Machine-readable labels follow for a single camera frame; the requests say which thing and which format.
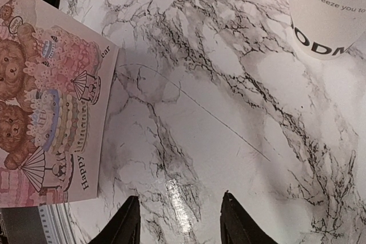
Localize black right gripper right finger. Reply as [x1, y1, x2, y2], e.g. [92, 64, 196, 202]
[220, 191, 277, 244]

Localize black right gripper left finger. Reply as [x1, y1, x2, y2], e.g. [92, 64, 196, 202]
[89, 195, 141, 244]

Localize white paper bag pink handles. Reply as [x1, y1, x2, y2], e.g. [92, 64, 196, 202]
[1, 0, 120, 208]

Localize stack of white paper cups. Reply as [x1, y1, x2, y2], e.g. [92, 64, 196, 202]
[288, 0, 365, 60]

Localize front aluminium rail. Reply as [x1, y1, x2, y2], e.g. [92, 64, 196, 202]
[1, 204, 90, 243]

